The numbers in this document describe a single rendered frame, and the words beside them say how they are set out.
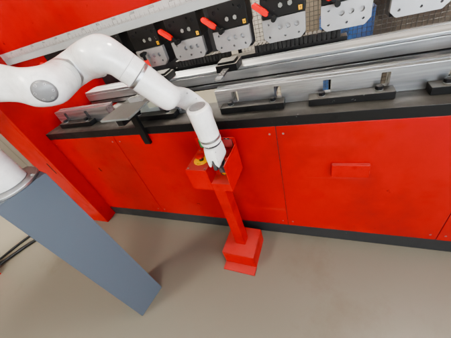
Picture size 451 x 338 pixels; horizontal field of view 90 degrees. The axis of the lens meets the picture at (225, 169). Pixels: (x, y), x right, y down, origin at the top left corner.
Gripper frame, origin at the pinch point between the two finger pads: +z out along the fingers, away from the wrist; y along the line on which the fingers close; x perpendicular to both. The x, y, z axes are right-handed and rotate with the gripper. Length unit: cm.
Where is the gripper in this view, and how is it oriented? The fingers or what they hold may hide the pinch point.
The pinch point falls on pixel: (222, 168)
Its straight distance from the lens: 100.6
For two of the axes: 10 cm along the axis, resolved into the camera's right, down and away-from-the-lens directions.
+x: 9.1, 0.4, -4.1
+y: -3.0, 7.3, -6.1
